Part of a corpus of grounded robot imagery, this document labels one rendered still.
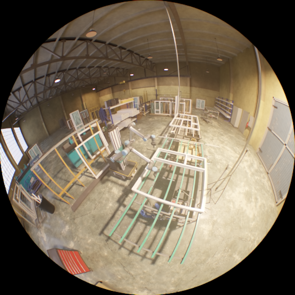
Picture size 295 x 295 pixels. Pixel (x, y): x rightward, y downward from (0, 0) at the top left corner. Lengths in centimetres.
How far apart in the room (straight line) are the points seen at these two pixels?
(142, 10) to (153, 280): 1044
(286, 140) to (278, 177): 178
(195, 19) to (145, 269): 1094
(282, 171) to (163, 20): 1070
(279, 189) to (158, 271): 587
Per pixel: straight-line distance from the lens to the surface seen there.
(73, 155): 469
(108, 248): 291
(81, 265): 317
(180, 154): 258
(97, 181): 359
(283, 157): 642
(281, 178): 633
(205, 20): 842
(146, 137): 205
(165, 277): 295
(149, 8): 738
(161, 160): 234
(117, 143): 258
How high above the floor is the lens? 256
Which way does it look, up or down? 36 degrees down
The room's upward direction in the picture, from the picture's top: 6 degrees counter-clockwise
